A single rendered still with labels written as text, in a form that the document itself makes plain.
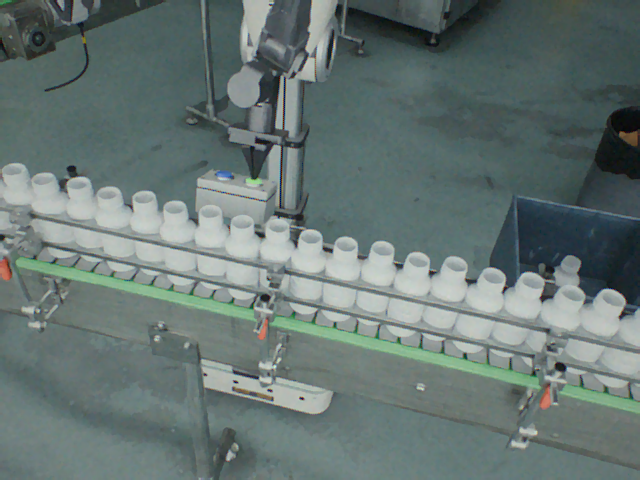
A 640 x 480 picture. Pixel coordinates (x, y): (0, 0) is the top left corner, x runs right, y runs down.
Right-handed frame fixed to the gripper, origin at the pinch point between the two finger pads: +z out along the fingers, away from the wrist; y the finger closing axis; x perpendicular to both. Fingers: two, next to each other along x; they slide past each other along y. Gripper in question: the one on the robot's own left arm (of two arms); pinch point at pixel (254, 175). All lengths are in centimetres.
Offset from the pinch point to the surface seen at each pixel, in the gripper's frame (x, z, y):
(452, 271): -19.2, 2.7, 38.4
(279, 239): -18.5, 3.9, 10.4
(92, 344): 61, 98, -72
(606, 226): 40, 8, 79
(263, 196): -4.0, 2.4, 3.2
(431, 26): 357, -26, 26
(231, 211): -4.0, 6.8, -2.7
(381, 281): -18.6, 7.3, 28.1
